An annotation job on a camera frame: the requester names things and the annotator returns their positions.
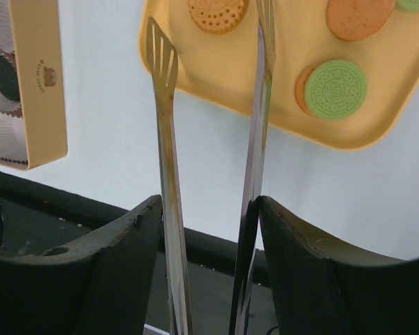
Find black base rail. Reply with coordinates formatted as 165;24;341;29
0;167;277;335

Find yellow cookie tray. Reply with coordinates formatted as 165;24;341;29
142;1;419;150

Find tan round biscuit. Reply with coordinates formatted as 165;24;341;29
188;0;249;35

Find black cookie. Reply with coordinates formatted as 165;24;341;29
0;56;20;101

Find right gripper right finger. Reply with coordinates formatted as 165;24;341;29
260;197;419;334

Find metal tongs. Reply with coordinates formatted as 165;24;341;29
145;1;276;334

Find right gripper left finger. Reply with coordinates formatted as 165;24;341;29
0;195;162;334

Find orange round cookie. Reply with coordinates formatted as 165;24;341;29
326;0;396;42

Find green sandwich cookie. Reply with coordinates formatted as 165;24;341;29
304;59;368;121

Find yellow cookie tin box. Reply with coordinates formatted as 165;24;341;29
0;1;68;170

